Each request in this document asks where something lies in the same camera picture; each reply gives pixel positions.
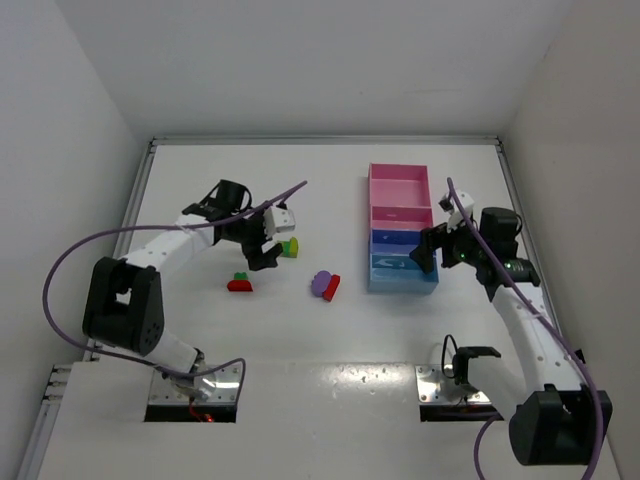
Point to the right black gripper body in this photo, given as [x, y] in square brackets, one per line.
[435, 245]

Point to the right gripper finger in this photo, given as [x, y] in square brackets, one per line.
[424, 259]
[427, 240]

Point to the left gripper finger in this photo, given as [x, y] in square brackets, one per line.
[271, 250]
[262, 261]

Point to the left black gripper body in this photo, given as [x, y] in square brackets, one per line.
[254, 245]

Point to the yellow-green lego brick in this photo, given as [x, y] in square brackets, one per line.
[293, 247]

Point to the red rounded lego brick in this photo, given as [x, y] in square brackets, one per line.
[239, 285]

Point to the purple rounded lego brick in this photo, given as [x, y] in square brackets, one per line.
[320, 282]

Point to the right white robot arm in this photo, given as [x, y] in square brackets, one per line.
[554, 417]

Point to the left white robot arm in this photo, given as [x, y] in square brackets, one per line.
[125, 307]

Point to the pink blue sorting tray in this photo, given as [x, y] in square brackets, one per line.
[399, 209]

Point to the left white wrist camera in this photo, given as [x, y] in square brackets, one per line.
[278, 220]

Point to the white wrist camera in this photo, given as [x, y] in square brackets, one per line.
[457, 207]
[278, 220]

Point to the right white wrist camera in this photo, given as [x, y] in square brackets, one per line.
[457, 207]

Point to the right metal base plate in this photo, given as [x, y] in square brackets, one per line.
[435, 388]

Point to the metal base plate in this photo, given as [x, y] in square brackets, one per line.
[435, 388]
[217, 389]

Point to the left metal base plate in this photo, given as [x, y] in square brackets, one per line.
[217, 389]

